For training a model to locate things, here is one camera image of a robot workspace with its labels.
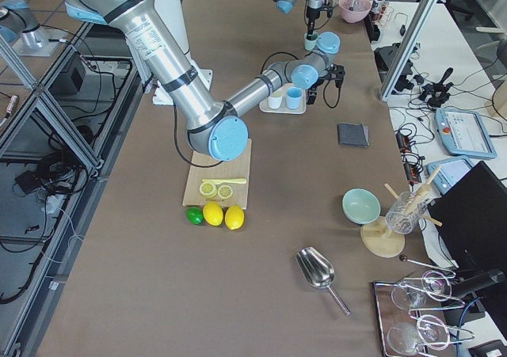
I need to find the aluminium frame post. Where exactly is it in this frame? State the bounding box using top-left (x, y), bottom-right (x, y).
top-left (379, 0), bottom-right (438, 103)

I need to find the black metal glass rack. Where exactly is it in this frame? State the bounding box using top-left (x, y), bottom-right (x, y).
top-left (372, 270), bottom-right (475, 356)

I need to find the wine glass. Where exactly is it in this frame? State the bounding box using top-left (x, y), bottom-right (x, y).
top-left (391, 270), bottom-right (451, 310)
top-left (387, 315), bottom-right (450, 356)

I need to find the clear glass on stand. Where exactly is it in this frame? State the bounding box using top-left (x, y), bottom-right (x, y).
top-left (386, 192), bottom-right (427, 235)

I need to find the wooden cup stand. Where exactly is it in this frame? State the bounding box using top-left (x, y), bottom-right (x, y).
top-left (360, 167), bottom-right (442, 258)

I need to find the upper wine glass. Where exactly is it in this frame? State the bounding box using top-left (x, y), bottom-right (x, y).
top-left (391, 270), bottom-right (451, 310)

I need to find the dark grey folded cloth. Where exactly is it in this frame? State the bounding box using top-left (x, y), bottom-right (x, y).
top-left (337, 123), bottom-right (369, 148)

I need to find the yellow plastic knife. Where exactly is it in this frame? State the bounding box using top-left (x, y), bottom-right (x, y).
top-left (202, 178), bottom-right (247, 184)

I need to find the blue teach pendant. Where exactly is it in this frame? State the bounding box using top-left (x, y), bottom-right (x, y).
top-left (435, 108), bottom-right (497, 160)
top-left (426, 155), bottom-right (474, 195)

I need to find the wooden cutting board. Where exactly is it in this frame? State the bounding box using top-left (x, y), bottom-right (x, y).
top-left (182, 139), bottom-right (252, 210)

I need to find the upper lemon slice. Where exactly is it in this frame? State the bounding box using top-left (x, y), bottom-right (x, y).
top-left (217, 184), bottom-right (234, 199)

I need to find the green plastic cup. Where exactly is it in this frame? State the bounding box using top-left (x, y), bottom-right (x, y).
top-left (304, 31), bottom-right (318, 51)

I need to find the cream rabbit tray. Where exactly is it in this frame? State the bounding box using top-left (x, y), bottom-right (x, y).
top-left (259, 89), bottom-right (307, 115)

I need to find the whole lemon middle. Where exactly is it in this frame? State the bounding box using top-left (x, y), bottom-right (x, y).
top-left (203, 202), bottom-right (224, 226)

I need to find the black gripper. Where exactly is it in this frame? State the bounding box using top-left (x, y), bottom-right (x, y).
top-left (305, 0), bottom-right (333, 40)
top-left (306, 64), bottom-right (345, 104)

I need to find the green bowl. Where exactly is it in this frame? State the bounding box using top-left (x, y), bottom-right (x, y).
top-left (342, 188), bottom-right (381, 225)

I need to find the black laptop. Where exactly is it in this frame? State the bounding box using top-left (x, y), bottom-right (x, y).
top-left (429, 161), bottom-right (506, 272)

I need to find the lower wine glass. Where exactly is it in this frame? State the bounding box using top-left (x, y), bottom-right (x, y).
top-left (387, 315), bottom-right (450, 356)

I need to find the whole lemon near bowl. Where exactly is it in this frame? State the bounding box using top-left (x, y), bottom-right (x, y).
top-left (224, 205), bottom-right (245, 230)

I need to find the green lime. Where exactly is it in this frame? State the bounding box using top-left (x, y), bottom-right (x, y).
top-left (185, 207), bottom-right (204, 225)

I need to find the pink bowl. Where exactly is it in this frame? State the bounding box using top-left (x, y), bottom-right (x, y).
top-left (338, 0), bottom-right (372, 24)

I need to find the metal scoop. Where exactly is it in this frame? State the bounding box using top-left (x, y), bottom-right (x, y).
top-left (295, 246), bottom-right (351, 317)

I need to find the blue plastic cup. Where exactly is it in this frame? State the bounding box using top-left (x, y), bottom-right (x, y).
top-left (286, 87), bottom-right (303, 110)

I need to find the cream yellow plastic cup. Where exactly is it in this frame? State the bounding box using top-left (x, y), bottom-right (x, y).
top-left (267, 93), bottom-right (283, 110)

